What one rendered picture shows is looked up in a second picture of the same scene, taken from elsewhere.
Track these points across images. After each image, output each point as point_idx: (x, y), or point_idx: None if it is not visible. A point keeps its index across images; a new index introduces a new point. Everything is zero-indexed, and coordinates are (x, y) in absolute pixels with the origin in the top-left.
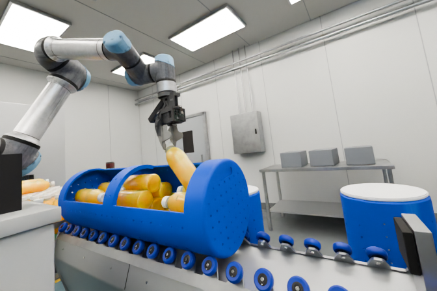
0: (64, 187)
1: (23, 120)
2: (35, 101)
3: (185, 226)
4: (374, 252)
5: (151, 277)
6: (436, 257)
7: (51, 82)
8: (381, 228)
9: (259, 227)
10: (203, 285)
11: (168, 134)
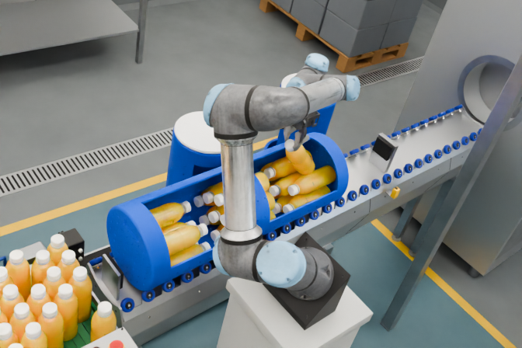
0: (160, 256)
1: (254, 210)
2: (251, 181)
3: (335, 196)
4: (356, 152)
5: (287, 241)
6: (395, 152)
7: (252, 144)
8: (320, 123)
9: None
10: (325, 218)
11: (307, 137)
